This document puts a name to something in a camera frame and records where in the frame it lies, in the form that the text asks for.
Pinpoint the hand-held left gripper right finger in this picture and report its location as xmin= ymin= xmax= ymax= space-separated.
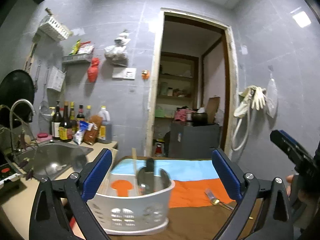
xmin=211 ymin=148 xmax=294 ymax=240

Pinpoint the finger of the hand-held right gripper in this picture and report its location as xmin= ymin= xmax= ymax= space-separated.
xmin=279 ymin=129 xmax=307 ymax=153
xmin=270 ymin=130 xmax=313 ymax=167

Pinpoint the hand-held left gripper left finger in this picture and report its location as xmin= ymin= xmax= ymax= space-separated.
xmin=29 ymin=148 xmax=113 ymax=240

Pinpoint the steel fork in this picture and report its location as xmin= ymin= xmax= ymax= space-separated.
xmin=204 ymin=189 xmax=234 ymax=210

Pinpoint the golden spoon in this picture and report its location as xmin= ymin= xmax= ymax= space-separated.
xmin=210 ymin=198 xmax=235 ymax=210

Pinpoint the large steel spoon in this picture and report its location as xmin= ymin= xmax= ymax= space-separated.
xmin=137 ymin=167 xmax=153 ymax=195

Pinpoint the white plastic utensil basket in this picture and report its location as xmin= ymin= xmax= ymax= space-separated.
xmin=86 ymin=170 xmax=176 ymax=235

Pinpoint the person's right hand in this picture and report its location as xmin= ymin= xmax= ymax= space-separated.
xmin=286 ymin=174 xmax=316 ymax=207

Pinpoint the striped fleece blanket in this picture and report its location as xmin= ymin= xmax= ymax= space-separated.
xmin=75 ymin=156 xmax=265 ymax=240

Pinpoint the wooden chopstick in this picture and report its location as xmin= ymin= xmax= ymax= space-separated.
xmin=132 ymin=148 xmax=139 ymax=195

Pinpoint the blue white food packet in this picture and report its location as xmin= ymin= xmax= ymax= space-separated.
xmin=73 ymin=120 xmax=90 ymax=145

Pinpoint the brown food packet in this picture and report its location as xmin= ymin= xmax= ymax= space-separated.
xmin=84 ymin=115 xmax=103 ymax=145

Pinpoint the clear plastic bag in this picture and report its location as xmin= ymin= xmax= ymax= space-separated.
xmin=265 ymin=77 xmax=278 ymax=118

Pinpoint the grey cabinet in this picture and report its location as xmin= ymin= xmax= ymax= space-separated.
xmin=169 ymin=121 xmax=222 ymax=159

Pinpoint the steel sink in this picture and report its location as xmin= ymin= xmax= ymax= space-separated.
xmin=12 ymin=140 xmax=94 ymax=180

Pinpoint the cream rubber glove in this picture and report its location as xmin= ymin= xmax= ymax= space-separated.
xmin=234 ymin=85 xmax=258 ymax=118
xmin=251 ymin=87 xmax=266 ymax=110

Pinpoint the brown-capped dark sauce bottle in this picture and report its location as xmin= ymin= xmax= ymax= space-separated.
xmin=59 ymin=102 xmax=73 ymax=142

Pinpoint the black pot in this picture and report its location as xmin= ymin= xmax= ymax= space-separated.
xmin=191 ymin=112 xmax=208 ymax=127

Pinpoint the red-capped sauce bottle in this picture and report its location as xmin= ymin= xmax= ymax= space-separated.
xmin=76 ymin=104 xmax=85 ymax=128

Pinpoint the black-capped dark sauce bottle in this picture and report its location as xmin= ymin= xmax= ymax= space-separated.
xmin=55 ymin=101 xmax=63 ymax=140

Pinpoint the pink dish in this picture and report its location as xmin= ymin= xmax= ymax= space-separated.
xmin=37 ymin=132 xmax=53 ymax=143

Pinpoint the cardboard sheet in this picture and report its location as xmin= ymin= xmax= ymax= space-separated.
xmin=206 ymin=96 xmax=220 ymax=124

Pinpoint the pink cloth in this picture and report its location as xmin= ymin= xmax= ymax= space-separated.
xmin=174 ymin=109 xmax=192 ymax=122

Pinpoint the metal strainer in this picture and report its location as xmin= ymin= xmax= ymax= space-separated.
xmin=38 ymin=62 xmax=50 ymax=117

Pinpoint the green box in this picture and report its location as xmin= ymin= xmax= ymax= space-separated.
xmin=155 ymin=106 xmax=170 ymax=117

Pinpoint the gas stove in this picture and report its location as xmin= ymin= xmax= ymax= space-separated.
xmin=0 ymin=164 xmax=22 ymax=189

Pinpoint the wooden storage shelf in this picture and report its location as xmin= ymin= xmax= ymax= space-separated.
xmin=156 ymin=52 xmax=199 ymax=140

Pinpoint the red hanging bag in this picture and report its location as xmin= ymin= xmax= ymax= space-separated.
xmin=87 ymin=57 xmax=100 ymax=82

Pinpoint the steel faucet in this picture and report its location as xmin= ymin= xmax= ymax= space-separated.
xmin=9 ymin=99 xmax=37 ymax=153

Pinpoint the black pan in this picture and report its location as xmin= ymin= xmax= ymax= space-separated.
xmin=0 ymin=69 xmax=35 ymax=130

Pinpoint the clear bag of dried goods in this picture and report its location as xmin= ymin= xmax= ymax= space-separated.
xmin=104 ymin=29 xmax=130 ymax=67

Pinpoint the red white packet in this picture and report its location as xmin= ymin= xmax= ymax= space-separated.
xmin=79 ymin=41 xmax=95 ymax=55

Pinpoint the green yellow packet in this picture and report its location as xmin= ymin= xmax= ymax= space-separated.
xmin=71 ymin=39 xmax=82 ymax=55

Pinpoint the hanging wooden spatula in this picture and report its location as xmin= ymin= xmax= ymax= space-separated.
xmin=24 ymin=42 xmax=38 ymax=72

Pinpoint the white hose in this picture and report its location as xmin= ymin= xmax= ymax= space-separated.
xmin=230 ymin=92 xmax=252 ymax=152

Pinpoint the white wall holder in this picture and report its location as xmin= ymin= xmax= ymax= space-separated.
xmin=47 ymin=66 xmax=66 ymax=92

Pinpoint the white wall control panel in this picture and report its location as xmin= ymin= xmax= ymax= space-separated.
xmin=112 ymin=67 xmax=137 ymax=80

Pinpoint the wooden door frame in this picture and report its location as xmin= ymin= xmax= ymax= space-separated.
xmin=145 ymin=7 xmax=238 ymax=158

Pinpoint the metal wall shelf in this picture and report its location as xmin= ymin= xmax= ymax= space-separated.
xmin=62 ymin=54 xmax=93 ymax=65

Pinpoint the white wall basket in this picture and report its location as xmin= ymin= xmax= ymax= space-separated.
xmin=37 ymin=16 xmax=73 ymax=41

